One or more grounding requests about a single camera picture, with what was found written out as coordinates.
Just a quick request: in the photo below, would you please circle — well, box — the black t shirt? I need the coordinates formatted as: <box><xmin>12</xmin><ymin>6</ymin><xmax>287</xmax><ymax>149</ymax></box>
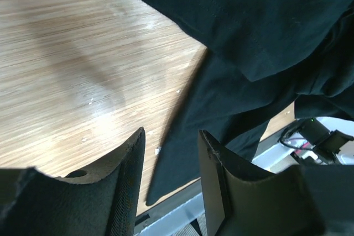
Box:
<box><xmin>142</xmin><ymin>0</ymin><xmax>353</xmax><ymax>206</ymax></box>

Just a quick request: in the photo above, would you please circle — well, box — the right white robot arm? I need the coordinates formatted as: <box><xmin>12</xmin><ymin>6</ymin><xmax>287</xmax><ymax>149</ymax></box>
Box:
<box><xmin>278</xmin><ymin>118</ymin><xmax>353</xmax><ymax>165</ymax></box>

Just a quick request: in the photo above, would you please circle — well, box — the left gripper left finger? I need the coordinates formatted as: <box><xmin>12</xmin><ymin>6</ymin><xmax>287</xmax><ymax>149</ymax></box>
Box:
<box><xmin>1</xmin><ymin>128</ymin><xmax>145</xmax><ymax>235</ymax></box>

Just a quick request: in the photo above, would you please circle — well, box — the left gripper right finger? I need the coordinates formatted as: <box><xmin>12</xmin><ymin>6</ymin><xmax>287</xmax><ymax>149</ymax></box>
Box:
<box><xmin>198</xmin><ymin>130</ymin><xmax>325</xmax><ymax>235</ymax></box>

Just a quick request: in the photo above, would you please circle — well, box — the aluminium frame rail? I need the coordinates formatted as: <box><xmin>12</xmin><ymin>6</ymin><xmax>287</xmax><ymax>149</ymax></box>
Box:
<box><xmin>134</xmin><ymin>114</ymin><xmax>354</xmax><ymax>236</ymax></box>

